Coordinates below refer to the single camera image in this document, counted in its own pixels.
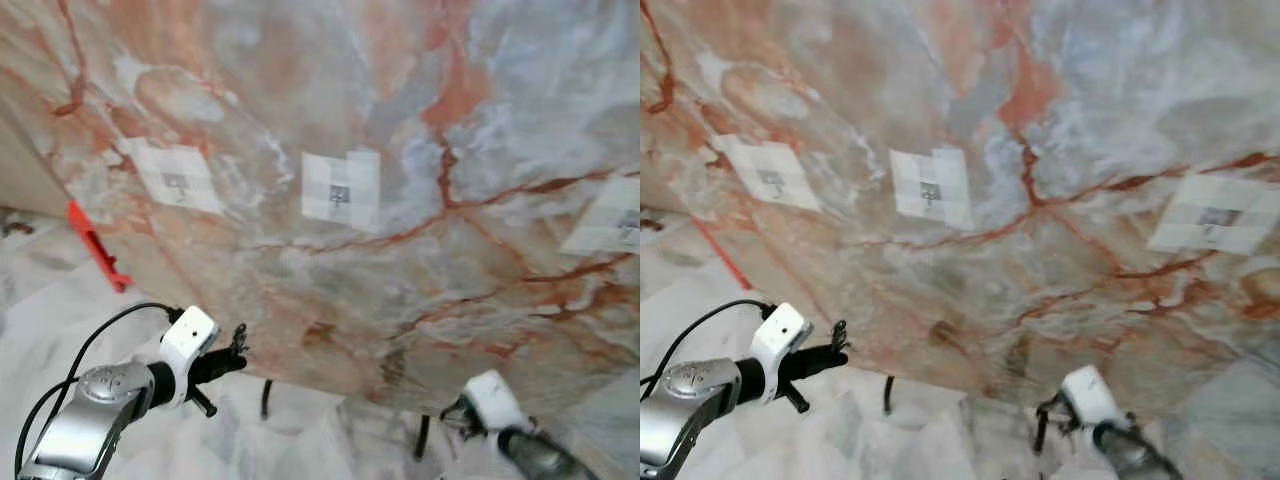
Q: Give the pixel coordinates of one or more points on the metal key bunch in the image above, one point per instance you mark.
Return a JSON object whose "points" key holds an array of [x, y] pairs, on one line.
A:
{"points": [[238, 335], [840, 333]]}

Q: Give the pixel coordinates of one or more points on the marble pattern folding table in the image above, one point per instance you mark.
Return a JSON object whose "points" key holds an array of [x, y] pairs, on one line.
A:
{"points": [[1050, 300], [400, 300]]}

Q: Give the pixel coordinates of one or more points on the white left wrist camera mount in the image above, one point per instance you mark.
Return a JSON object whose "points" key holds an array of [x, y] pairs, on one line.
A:
{"points": [[780, 330], [185, 335]]}

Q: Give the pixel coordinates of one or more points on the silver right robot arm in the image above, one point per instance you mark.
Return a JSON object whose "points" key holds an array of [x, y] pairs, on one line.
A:
{"points": [[1135, 455], [540, 455]]}

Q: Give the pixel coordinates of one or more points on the clear adhesive metal hook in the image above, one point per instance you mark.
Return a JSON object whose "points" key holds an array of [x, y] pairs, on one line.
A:
{"points": [[340, 195], [610, 220], [1215, 218], [773, 182], [930, 193], [178, 185]]}

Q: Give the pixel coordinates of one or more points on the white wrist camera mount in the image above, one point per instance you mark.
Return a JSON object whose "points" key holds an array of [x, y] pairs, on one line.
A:
{"points": [[1092, 395], [498, 400], [185, 335], [780, 330]]}

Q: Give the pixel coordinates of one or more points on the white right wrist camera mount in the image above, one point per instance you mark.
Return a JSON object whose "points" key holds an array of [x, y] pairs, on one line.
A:
{"points": [[1092, 395], [498, 400]]}

